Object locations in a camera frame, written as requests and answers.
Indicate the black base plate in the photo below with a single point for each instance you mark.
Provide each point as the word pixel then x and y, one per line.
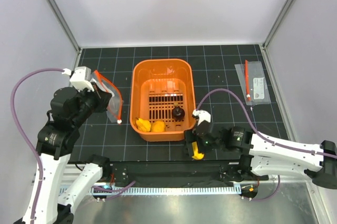
pixel 178 174

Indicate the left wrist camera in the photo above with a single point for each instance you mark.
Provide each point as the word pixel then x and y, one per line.
pixel 80 78

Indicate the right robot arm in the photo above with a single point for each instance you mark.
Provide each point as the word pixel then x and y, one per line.
pixel 262 155

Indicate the orange toy fruit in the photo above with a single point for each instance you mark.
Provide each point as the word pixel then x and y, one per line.
pixel 158 126

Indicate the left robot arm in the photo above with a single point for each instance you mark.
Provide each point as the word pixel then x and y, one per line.
pixel 55 144

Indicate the spare clear zip bag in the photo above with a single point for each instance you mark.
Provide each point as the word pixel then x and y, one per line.
pixel 253 83

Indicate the yellow toy squash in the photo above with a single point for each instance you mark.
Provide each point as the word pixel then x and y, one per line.
pixel 143 125

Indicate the orange plastic basket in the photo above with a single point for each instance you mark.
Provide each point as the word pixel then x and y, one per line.
pixel 156 86

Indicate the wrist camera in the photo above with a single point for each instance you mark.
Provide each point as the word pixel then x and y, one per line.
pixel 201 116
pixel 80 78

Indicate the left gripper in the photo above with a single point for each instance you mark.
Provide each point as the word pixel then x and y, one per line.
pixel 102 97

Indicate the clear zip bag orange zipper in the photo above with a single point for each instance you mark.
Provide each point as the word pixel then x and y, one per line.
pixel 114 105

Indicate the dark toy mangosteen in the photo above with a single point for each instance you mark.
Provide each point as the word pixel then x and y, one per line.
pixel 178 113

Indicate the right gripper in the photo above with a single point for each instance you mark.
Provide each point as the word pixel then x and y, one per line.
pixel 190 136

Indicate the yellow toy pepper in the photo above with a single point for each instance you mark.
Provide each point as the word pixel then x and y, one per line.
pixel 196 155

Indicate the slotted cable duct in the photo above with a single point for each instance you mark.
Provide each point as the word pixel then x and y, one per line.
pixel 137 191

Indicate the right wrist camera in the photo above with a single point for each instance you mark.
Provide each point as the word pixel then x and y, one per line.
pixel 201 116

